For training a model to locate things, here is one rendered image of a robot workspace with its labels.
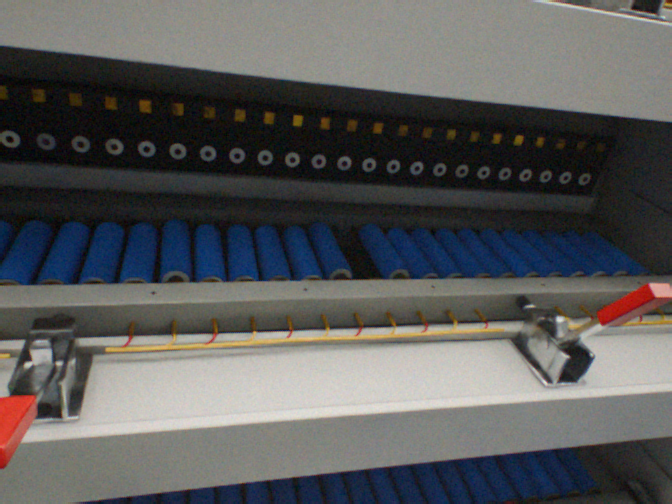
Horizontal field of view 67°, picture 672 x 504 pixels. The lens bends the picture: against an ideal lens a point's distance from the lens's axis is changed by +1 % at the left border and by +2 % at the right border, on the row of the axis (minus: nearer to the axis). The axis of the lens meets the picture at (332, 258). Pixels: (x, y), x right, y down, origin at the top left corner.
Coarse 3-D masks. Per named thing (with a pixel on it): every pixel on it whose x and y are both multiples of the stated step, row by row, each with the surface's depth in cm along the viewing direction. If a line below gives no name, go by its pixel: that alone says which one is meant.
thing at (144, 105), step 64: (0, 128) 32; (64, 128) 33; (128, 128) 34; (192, 128) 35; (256, 128) 36; (320, 128) 37; (384, 128) 38; (448, 128) 39; (512, 128) 41; (576, 192) 46
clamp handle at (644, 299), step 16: (640, 288) 24; (656, 288) 23; (624, 304) 24; (640, 304) 24; (656, 304) 24; (560, 320) 29; (592, 320) 26; (608, 320) 25; (624, 320) 25; (560, 336) 29; (576, 336) 28
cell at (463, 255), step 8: (440, 232) 40; (448, 232) 39; (440, 240) 39; (448, 240) 39; (456, 240) 38; (448, 248) 38; (456, 248) 38; (464, 248) 37; (456, 256) 37; (464, 256) 37; (472, 256) 37; (456, 264) 37; (464, 264) 36; (472, 264) 36; (480, 264) 36; (464, 272) 36; (472, 272) 35; (480, 272) 35; (488, 272) 35
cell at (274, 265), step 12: (264, 228) 35; (264, 240) 34; (276, 240) 34; (264, 252) 33; (276, 252) 33; (264, 264) 32; (276, 264) 31; (264, 276) 31; (276, 276) 31; (288, 276) 31
